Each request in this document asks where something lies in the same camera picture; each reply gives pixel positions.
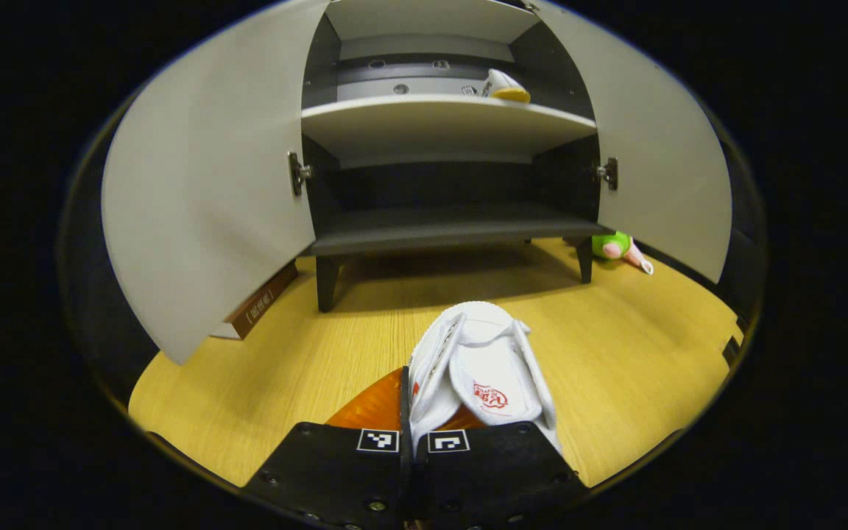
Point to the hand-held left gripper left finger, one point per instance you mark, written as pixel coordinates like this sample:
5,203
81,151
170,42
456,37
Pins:
336,471

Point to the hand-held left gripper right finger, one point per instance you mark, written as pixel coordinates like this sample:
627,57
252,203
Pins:
497,471

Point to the white shoe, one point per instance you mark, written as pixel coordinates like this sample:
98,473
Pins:
501,85
483,361

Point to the grey cabinet door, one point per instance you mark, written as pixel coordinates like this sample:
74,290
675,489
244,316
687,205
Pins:
667,169
210,184

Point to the brown book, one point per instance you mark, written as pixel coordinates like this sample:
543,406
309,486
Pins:
262,305

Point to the pink and green plush toy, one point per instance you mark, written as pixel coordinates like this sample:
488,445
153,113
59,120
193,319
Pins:
612,245

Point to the black backdrop cloth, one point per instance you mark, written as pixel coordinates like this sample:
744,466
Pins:
96,294

